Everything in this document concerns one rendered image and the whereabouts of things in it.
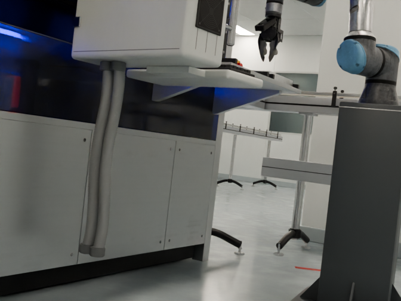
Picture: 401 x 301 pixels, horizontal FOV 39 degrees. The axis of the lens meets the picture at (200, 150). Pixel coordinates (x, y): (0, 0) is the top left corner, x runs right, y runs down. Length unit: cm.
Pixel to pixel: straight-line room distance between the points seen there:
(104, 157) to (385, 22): 267
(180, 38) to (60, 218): 80
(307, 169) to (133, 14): 197
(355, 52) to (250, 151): 947
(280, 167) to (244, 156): 808
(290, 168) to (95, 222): 186
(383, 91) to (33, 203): 132
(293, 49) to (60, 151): 968
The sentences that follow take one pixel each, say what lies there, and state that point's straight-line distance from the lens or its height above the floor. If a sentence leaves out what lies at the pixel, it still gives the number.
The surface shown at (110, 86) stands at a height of 72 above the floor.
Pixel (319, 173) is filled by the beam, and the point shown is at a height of 49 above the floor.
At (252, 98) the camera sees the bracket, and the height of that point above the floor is 81.
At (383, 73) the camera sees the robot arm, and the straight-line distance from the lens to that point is 226.
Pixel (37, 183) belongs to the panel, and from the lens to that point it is 195.
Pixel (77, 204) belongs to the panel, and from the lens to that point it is 209.
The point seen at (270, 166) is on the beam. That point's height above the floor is 50.
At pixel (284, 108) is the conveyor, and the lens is 353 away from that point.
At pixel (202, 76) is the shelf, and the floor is 78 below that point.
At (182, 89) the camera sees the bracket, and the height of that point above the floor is 78.
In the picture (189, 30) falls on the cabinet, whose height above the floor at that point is 87.
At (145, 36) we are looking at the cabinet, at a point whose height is 86.
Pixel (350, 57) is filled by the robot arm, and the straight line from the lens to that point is 216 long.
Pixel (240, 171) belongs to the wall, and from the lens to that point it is 1163.
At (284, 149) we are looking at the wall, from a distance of 1125.
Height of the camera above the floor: 56
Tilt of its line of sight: level
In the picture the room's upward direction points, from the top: 6 degrees clockwise
